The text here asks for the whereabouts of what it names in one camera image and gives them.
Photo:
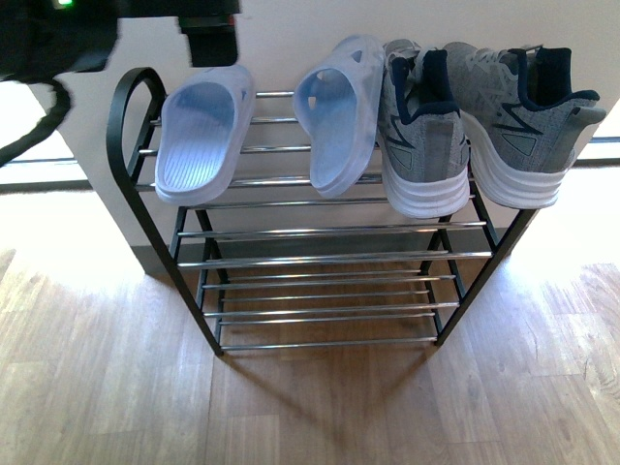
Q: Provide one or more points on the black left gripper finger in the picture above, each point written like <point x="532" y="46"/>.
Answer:
<point x="211" y="39"/>

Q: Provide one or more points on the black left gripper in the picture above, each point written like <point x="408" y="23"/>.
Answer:
<point x="43" y="39"/>

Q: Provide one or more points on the light blue slipper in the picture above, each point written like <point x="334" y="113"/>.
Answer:
<point x="337" y="104"/>
<point x="204" y="124"/>

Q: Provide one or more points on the grey sneaker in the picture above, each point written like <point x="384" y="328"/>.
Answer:
<point x="425" y="150"/>

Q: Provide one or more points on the grey sneaker one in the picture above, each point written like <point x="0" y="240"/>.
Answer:
<point x="523" y="119"/>

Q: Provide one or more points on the black metal shoe rack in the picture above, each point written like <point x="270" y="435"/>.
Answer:
<point x="432" y="270"/>

